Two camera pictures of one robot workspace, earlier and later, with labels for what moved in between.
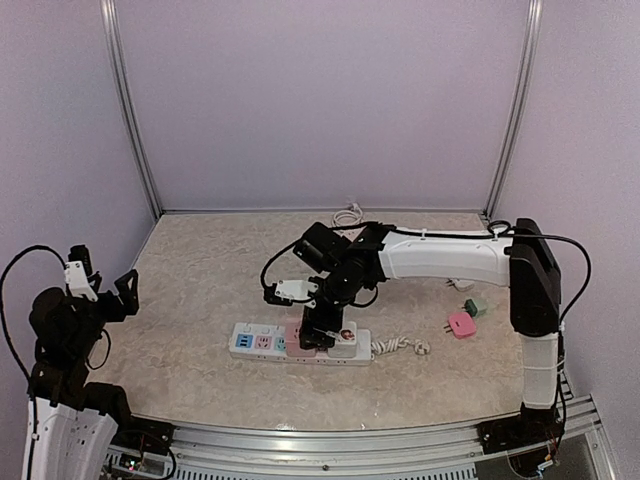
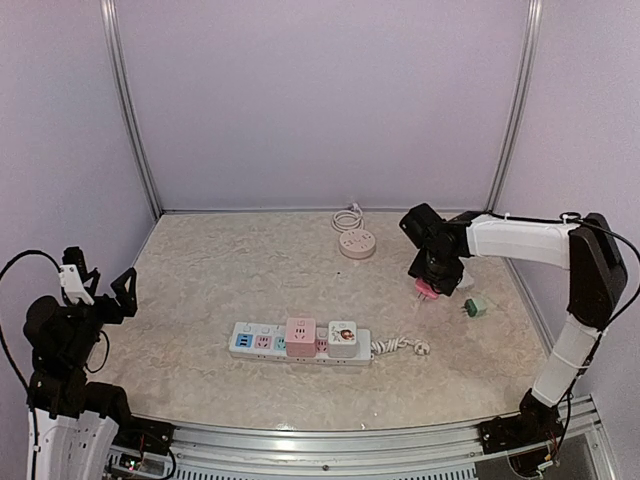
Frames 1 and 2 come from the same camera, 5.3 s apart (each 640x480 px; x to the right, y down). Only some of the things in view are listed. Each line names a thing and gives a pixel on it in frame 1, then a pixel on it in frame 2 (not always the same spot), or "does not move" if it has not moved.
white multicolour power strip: (266, 342) does not move
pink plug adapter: (462, 325) → (425, 290)
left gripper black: (129, 305) does not move
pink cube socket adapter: (293, 342) does not move
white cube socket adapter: (345, 345) does not move
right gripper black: (331, 323) → (446, 286)
